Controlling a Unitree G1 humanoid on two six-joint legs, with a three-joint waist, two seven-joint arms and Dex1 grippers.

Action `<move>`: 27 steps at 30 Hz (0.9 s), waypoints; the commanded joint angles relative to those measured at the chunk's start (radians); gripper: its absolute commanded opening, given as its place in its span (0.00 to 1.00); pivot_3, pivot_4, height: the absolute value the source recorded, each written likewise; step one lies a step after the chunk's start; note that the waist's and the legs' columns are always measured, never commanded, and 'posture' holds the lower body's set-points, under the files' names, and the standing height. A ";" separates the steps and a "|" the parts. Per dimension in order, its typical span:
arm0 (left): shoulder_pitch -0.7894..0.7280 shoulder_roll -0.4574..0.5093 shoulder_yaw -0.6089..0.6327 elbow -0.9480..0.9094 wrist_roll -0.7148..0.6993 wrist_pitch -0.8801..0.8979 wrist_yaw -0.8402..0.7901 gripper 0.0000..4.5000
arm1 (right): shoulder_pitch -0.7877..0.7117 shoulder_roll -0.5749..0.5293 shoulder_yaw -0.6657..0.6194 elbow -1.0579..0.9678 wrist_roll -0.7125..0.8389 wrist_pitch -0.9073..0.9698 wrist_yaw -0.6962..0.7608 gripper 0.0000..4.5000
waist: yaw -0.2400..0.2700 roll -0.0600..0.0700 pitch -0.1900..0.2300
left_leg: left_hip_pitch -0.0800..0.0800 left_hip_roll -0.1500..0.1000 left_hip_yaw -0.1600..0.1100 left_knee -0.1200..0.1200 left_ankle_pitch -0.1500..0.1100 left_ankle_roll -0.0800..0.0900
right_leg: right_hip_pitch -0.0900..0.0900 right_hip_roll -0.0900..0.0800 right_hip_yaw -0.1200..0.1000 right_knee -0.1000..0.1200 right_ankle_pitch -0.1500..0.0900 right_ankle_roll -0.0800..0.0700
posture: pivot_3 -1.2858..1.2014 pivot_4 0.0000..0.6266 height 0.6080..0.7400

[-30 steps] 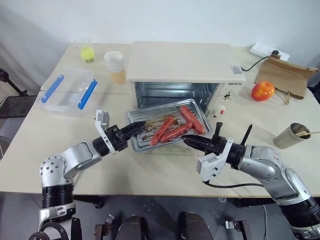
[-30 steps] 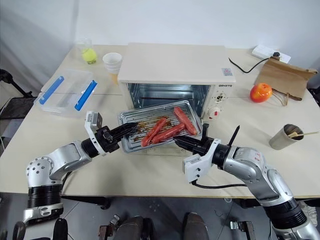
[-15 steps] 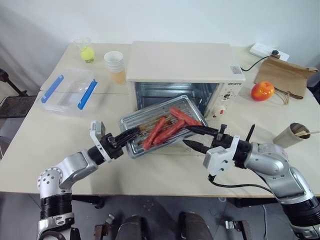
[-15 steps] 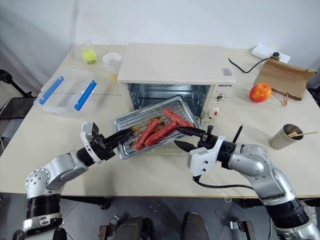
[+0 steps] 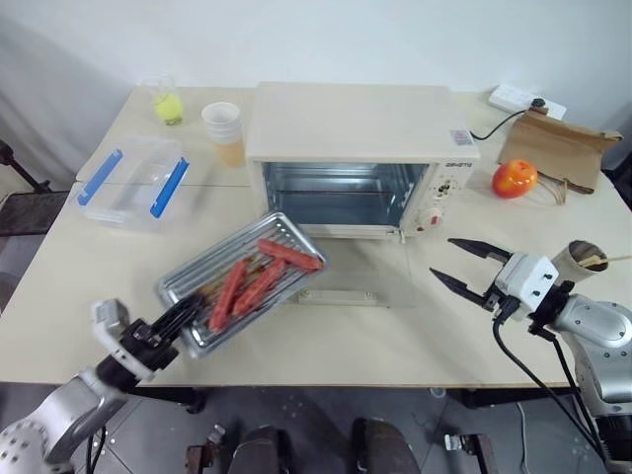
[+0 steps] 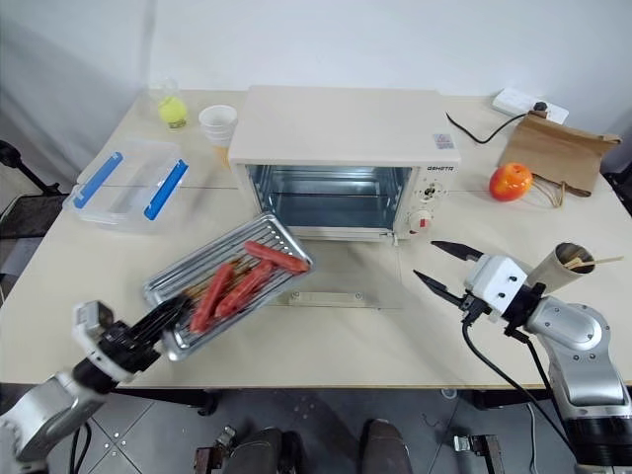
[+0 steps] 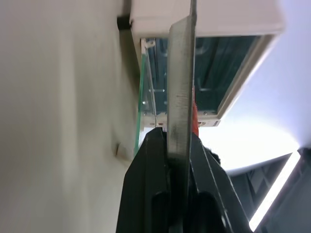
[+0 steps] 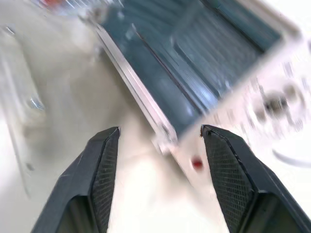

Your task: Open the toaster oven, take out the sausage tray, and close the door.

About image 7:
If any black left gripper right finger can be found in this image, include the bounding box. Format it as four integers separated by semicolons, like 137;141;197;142
181;133;251;233

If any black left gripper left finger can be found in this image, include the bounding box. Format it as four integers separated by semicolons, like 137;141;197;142
118;127;182;233

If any grey metal baking tray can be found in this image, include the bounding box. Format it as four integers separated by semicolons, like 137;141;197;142
166;0;197;166

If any red sausage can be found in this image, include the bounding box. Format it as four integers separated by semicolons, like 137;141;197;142
191;86;200;137

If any glass toaster oven door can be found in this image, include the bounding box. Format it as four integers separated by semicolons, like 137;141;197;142
114;37;158;161

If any white toaster oven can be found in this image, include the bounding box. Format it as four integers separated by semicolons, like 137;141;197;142
126;0;286;133

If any black oven foot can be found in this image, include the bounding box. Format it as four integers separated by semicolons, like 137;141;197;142
116;14;133;31

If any ceiling light strip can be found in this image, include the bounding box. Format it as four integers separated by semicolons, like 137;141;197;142
249;150;303;230

